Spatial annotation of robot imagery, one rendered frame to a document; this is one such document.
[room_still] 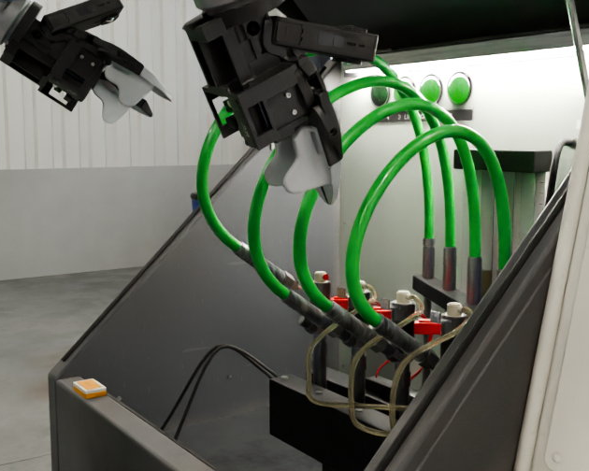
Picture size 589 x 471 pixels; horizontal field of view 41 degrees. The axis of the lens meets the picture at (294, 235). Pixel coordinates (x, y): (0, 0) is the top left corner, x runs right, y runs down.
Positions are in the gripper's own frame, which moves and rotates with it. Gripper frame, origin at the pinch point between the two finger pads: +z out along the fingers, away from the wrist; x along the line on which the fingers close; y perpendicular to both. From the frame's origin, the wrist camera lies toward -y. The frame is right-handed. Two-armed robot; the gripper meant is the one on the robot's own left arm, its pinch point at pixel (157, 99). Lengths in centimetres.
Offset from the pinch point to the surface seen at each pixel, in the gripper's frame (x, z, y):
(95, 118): -617, 57, -249
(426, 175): 14.3, 36.3, -7.1
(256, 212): 23.9, 11.7, 16.4
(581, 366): 51, 37, 23
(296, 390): 9.9, 32.4, 28.4
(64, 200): -634, 72, -168
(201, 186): 16.8, 6.7, 14.4
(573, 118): 33, 43, -16
